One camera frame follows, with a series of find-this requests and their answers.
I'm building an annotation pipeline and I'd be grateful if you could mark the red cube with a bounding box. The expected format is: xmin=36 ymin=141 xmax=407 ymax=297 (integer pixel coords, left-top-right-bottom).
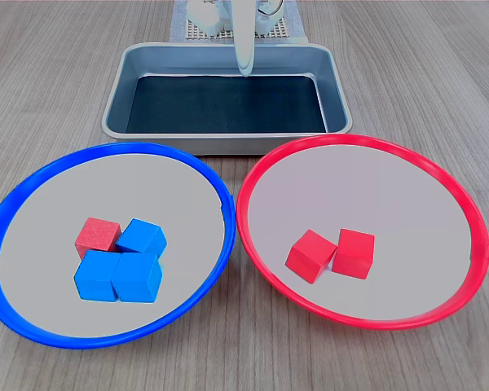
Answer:
xmin=284 ymin=228 xmax=338 ymax=285
xmin=73 ymin=217 xmax=122 ymax=260
xmin=331 ymin=227 xmax=376 ymax=281

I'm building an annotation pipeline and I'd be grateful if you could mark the pale perforated plate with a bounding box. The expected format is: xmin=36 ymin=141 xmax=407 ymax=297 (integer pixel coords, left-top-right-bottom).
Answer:
xmin=185 ymin=16 xmax=291 ymax=41

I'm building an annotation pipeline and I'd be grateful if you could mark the black mat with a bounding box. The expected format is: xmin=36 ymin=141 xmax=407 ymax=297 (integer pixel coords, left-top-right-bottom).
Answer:
xmin=125 ymin=74 xmax=328 ymax=134

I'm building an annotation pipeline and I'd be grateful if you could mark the steel tray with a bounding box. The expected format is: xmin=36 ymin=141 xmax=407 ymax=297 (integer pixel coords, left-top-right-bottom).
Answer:
xmin=101 ymin=42 xmax=354 ymax=156

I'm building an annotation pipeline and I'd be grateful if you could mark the red-rimmed white plate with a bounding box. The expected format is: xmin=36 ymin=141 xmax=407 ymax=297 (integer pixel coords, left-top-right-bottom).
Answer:
xmin=236 ymin=134 xmax=489 ymax=332

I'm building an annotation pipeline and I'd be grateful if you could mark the blue cube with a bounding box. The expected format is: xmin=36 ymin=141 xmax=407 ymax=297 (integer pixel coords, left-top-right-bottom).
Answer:
xmin=111 ymin=251 xmax=164 ymax=304
xmin=73 ymin=249 xmax=121 ymax=303
xmin=115 ymin=217 xmax=169 ymax=258

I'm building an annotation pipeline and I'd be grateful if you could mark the blue-rimmed white plate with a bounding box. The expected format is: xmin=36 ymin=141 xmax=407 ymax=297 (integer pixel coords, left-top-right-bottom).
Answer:
xmin=0 ymin=141 xmax=236 ymax=350

